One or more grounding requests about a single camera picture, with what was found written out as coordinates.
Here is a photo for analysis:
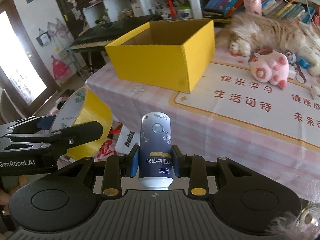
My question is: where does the blue white spray bottle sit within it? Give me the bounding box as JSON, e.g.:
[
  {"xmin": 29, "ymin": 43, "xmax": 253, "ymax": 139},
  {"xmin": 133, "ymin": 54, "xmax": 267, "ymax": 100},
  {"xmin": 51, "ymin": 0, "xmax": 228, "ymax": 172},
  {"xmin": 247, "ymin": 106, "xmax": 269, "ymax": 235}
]
[{"xmin": 138, "ymin": 112, "xmax": 173, "ymax": 190}]

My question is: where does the blue plastic bag roll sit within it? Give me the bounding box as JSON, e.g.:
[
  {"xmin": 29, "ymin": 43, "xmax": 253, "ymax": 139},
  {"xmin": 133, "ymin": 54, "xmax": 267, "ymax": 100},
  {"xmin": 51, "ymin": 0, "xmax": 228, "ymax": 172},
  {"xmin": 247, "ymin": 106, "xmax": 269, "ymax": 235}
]
[{"xmin": 298, "ymin": 57, "xmax": 311, "ymax": 69}]

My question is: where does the pink cartoon cup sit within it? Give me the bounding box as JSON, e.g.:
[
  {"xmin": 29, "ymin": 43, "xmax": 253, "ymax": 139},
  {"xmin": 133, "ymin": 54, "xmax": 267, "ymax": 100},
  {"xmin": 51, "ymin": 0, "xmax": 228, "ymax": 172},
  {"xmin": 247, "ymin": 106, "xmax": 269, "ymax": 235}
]
[{"xmin": 244, "ymin": 0, "xmax": 262, "ymax": 15}]

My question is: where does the purple toy car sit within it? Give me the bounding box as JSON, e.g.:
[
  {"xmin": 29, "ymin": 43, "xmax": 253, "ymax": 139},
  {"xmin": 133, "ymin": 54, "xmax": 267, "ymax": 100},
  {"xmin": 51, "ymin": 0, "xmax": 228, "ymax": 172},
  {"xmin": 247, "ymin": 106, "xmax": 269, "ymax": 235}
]
[{"xmin": 285, "ymin": 50, "xmax": 297, "ymax": 64}]

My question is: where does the white jar green lid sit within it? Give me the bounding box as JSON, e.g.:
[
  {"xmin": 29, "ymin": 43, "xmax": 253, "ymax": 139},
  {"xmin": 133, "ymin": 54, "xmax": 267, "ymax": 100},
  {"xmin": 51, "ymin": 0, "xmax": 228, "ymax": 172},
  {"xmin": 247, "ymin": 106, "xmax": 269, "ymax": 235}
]
[{"xmin": 177, "ymin": 6, "xmax": 192, "ymax": 19}]

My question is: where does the large white charger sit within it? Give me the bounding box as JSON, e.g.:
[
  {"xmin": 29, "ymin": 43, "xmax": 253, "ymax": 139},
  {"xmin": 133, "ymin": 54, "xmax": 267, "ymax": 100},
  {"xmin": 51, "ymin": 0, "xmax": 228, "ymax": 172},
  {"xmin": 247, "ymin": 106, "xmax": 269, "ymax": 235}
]
[{"xmin": 288, "ymin": 69, "xmax": 296, "ymax": 80}]

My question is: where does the yellow tape roll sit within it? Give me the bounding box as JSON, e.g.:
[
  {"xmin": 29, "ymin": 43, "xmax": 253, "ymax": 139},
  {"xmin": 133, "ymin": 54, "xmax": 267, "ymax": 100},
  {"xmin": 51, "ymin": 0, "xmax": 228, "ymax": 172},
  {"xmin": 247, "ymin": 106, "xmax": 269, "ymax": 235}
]
[{"xmin": 50, "ymin": 87, "xmax": 112, "ymax": 160}]

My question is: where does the yellow cardboard box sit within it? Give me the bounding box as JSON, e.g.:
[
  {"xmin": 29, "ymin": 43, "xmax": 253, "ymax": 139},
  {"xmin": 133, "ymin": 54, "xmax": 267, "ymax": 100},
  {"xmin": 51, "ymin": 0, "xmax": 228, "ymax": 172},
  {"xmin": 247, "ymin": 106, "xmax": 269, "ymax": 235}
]
[{"xmin": 105, "ymin": 19, "xmax": 215, "ymax": 93}]

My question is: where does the pink plush paw toy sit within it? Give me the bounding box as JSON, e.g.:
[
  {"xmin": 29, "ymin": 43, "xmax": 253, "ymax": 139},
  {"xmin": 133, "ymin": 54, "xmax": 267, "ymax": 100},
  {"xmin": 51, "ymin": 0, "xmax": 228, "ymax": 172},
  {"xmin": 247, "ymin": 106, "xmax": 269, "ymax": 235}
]
[{"xmin": 249, "ymin": 49, "xmax": 290, "ymax": 89}]

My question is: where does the fluffy orange white cat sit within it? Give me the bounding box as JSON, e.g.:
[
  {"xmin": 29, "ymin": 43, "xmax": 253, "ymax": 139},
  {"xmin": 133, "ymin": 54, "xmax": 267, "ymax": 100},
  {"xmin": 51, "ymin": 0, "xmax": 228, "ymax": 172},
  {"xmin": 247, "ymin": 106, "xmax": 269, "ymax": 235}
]
[{"xmin": 215, "ymin": 13, "xmax": 319, "ymax": 77}]

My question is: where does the small white charger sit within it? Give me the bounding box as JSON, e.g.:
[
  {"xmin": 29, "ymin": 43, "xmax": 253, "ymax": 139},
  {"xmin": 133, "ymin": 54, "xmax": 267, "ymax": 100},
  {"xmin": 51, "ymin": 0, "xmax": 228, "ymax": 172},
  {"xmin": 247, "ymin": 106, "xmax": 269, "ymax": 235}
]
[{"xmin": 310, "ymin": 86, "xmax": 320, "ymax": 101}]

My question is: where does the red tassel ornament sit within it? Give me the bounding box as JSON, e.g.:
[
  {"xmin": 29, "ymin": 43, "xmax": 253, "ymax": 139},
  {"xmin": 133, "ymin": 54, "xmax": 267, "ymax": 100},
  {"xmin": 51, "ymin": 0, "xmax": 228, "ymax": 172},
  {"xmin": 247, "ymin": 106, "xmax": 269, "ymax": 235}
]
[{"xmin": 167, "ymin": 0, "xmax": 176, "ymax": 18}]

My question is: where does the black electronic keyboard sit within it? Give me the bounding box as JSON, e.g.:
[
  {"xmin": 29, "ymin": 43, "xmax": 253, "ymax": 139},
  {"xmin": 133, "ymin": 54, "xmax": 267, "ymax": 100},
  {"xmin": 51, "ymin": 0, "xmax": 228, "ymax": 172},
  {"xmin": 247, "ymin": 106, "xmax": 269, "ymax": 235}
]
[{"xmin": 70, "ymin": 15, "xmax": 163, "ymax": 53}]

